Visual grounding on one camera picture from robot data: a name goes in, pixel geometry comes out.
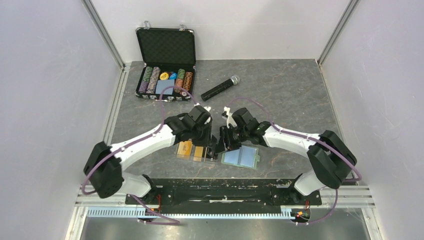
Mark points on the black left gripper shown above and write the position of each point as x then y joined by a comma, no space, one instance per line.
207,140

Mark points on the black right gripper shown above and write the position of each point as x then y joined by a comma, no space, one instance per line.
225,143

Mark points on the clear acrylic card tray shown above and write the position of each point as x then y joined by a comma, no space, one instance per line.
209,155

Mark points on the green card holder wallet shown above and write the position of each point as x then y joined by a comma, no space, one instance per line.
244,157

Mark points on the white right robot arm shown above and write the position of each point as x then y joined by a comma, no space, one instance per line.
330,158

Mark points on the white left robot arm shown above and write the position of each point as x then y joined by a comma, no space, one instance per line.
105,169

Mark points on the gold credit card stack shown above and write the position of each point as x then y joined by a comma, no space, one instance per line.
198,154

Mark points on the orange credit card stack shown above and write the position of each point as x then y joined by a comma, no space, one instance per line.
184,148

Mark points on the blue playing card deck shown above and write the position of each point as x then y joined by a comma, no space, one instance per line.
165,87

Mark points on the black handheld microphone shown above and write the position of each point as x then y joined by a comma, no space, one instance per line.
232,81

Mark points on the black poker chip case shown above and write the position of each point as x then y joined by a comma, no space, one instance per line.
168,54

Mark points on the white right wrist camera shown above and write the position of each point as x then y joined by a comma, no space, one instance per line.
227,115

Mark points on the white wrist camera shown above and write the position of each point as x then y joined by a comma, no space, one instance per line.
227,115
207,109

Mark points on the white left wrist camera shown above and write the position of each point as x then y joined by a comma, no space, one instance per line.
207,109

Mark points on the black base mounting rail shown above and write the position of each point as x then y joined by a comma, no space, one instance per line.
226,195

